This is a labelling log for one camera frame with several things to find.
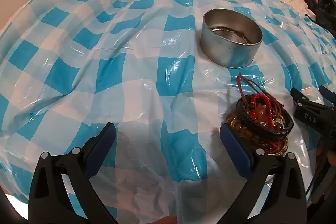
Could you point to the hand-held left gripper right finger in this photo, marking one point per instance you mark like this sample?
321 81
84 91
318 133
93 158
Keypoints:
236 153

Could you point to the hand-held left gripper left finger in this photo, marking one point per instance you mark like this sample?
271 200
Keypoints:
102 146

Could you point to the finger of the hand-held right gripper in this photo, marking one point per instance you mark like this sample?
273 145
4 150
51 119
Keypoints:
328 94
299 96

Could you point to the round metal tin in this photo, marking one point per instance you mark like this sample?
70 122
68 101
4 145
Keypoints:
225 52

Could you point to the person's right hand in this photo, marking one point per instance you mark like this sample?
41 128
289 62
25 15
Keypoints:
321 151

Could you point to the blue checked plastic tablecloth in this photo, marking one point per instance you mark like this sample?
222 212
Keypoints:
105 69

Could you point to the dark clothes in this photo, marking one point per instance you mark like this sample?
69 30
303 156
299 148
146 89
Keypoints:
324 11

